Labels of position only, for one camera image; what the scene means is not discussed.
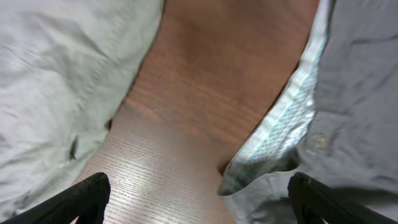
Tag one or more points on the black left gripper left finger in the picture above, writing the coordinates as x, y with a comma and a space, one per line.
82, 203

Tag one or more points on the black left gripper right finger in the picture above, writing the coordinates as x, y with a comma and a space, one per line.
315, 203

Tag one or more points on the grey shorts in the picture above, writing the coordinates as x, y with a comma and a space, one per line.
335, 120

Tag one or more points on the khaki shorts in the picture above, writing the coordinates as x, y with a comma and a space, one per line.
66, 66

